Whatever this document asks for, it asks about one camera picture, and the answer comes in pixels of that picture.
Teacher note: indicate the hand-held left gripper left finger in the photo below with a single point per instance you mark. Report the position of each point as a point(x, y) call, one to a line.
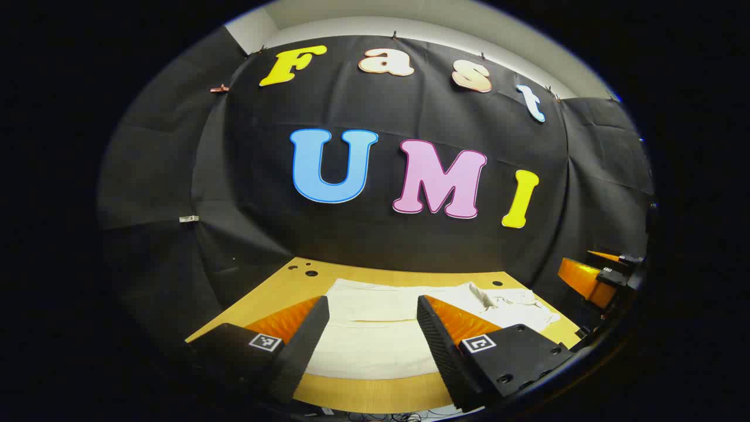
point(304, 346)

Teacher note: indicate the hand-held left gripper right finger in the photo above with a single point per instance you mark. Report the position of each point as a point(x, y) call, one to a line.
point(436, 340)

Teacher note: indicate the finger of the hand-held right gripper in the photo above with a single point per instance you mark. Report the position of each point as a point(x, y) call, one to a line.
point(580, 278)
point(609, 256)

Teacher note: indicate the white jeans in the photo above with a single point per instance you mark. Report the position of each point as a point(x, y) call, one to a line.
point(375, 346)

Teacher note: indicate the black backdrop cloth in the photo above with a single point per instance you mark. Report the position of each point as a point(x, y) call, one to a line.
point(381, 234)

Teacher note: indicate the silver cloth clip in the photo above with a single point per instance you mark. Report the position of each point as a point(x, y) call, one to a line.
point(188, 218)

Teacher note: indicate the copper cloth clip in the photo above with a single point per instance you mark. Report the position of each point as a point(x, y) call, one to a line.
point(220, 88)

